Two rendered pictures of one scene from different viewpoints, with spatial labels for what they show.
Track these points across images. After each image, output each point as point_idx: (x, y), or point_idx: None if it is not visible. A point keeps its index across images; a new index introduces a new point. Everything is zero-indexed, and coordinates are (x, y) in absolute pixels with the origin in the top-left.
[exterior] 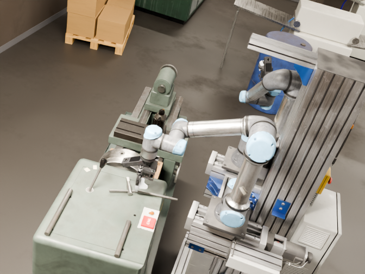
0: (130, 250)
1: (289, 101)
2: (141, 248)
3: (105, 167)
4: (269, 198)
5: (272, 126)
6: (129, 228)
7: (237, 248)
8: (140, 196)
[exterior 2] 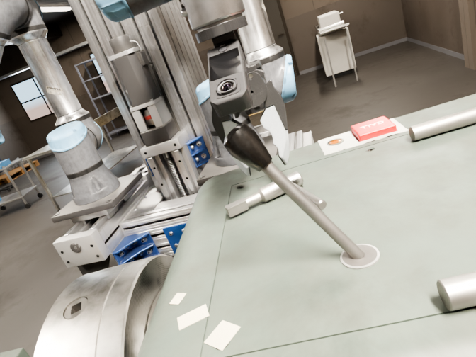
0: None
1: (42, 41)
2: (467, 102)
3: (181, 287)
4: (204, 117)
5: None
6: None
7: None
8: (288, 173)
